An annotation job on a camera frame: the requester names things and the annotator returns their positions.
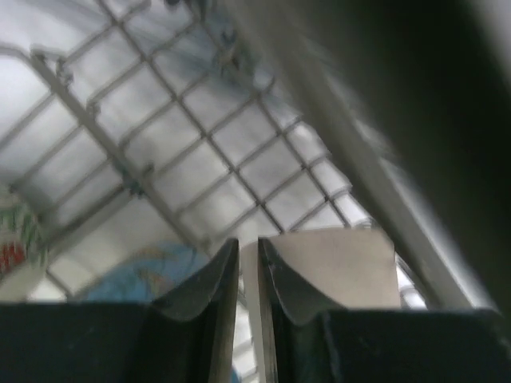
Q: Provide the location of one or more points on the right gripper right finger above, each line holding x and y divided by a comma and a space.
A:
308, 337

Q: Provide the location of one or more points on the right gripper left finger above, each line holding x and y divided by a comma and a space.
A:
185, 335

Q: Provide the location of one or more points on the grey wire dish rack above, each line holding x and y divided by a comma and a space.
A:
127, 123

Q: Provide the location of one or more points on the blue butterfly mug orange inside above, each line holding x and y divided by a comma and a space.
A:
150, 273

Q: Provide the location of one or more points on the beige tumbler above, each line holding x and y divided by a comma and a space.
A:
354, 267

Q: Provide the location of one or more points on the floral cream mug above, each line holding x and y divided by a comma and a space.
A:
22, 236

